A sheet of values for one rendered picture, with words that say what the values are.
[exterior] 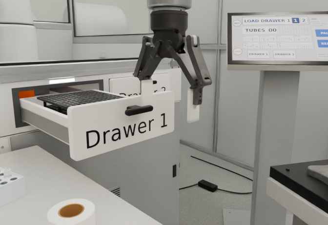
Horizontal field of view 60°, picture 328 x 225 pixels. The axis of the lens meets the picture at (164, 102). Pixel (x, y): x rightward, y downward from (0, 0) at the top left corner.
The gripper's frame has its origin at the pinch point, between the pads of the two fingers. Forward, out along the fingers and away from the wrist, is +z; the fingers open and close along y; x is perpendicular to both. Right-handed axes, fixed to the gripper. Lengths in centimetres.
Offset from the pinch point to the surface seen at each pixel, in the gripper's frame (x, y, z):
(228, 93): -171, 93, 29
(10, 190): 28.3, 13.0, 12.9
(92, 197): 17.0, 3.5, 15.0
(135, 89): -24.1, 40.9, 3.0
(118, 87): -16.6, 40.9, 1.3
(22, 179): 26.1, 13.6, 11.7
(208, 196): -108, 65, 91
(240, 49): -74, 27, -11
